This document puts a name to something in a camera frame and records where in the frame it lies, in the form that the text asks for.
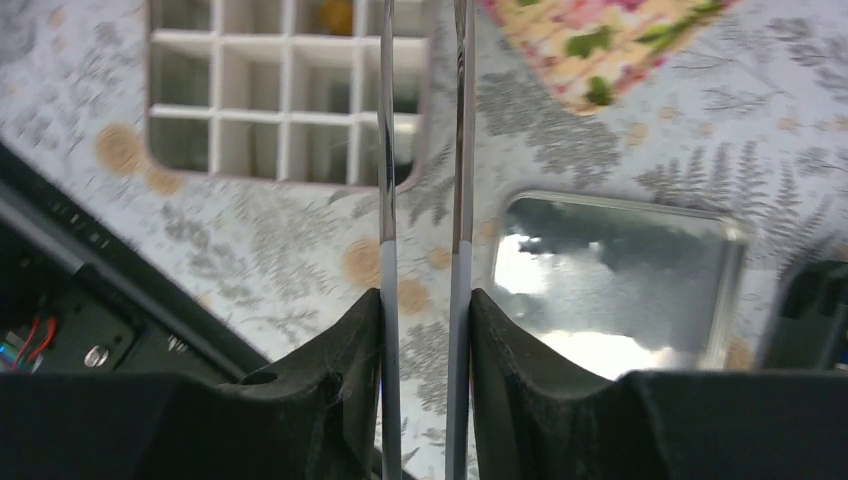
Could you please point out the compartmented metal chocolate tin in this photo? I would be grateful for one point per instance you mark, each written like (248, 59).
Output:
(286, 90)

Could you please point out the black poker chip case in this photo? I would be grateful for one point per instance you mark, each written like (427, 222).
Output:
(808, 326)

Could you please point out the floral table mat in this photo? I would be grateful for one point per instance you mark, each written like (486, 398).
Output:
(749, 119)

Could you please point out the floral rectangular tray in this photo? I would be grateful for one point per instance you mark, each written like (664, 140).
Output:
(588, 53)

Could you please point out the silver tin lid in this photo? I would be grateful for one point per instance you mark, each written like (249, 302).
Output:
(616, 286)

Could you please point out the silver metal tongs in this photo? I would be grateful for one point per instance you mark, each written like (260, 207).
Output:
(458, 391)

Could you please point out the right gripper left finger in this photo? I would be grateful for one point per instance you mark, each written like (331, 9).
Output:
(109, 399)

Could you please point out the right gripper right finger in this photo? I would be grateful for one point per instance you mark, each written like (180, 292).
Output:
(537, 415)

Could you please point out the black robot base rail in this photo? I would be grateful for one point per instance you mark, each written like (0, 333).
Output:
(77, 299)

